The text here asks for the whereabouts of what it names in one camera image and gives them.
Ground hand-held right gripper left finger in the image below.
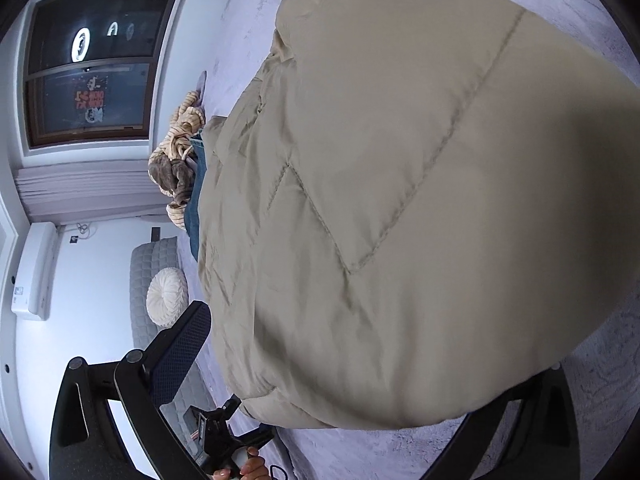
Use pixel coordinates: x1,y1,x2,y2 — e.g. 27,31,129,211
48,301,213,480

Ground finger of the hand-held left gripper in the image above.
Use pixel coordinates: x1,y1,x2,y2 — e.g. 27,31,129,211
220,394,245,419

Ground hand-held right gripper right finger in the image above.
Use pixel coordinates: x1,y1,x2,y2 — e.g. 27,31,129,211
432,362,586,480

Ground beige puffer jacket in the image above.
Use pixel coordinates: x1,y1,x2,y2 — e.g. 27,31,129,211
196,0,635,431

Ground pile of striped clothes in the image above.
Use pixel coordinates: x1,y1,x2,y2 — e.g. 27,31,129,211
155,91,207,231

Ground person's left hand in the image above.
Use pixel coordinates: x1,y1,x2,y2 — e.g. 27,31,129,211
212,447,272,480

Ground round cream pleated pillow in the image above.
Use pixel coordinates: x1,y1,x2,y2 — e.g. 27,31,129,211
146,268,189,327

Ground grey quilted headboard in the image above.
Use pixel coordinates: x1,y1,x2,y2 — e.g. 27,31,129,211
130,236,223,443

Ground folded blue jeans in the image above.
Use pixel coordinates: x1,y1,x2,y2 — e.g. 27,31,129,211
183,127,213,263

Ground white air conditioner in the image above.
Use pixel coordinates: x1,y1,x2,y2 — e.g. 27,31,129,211
11,222,58,321

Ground brown plush garment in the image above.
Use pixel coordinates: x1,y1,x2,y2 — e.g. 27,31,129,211
148,155,196,202

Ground grey pleated curtain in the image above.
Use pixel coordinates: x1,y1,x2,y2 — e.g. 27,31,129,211
12,160,186,227

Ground dark framed window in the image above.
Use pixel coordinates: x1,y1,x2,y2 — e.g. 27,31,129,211
22,0,188,151

